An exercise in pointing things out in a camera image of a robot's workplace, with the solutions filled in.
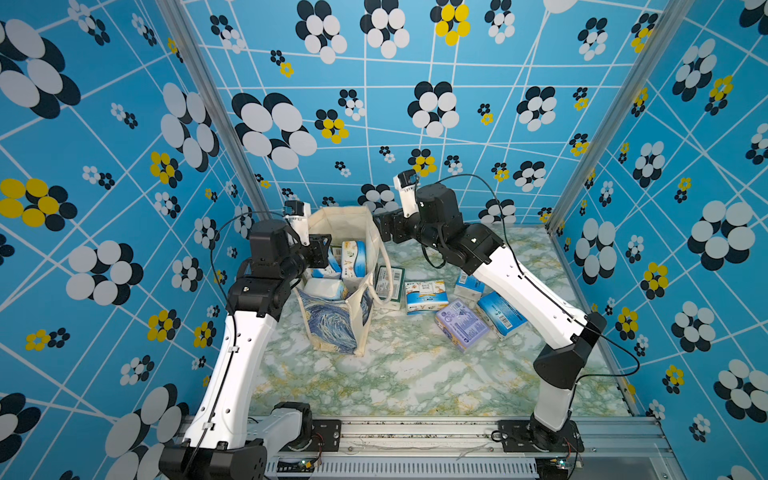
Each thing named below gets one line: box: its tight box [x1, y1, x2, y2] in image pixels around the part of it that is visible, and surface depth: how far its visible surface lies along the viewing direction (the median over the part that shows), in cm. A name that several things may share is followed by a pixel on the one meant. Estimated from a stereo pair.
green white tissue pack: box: [375, 265, 406, 310], surface depth 98 cm
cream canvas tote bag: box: [294, 206, 394, 356], surface depth 82 cm
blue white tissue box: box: [341, 240, 367, 279], surface depth 84 cm
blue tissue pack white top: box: [311, 264, 341, 279], surface depth 80 cm
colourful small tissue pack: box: [405, 280, 449, 315], surface depth 95 cm
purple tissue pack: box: [434, 300, 490, 352], surface depth 89 cm
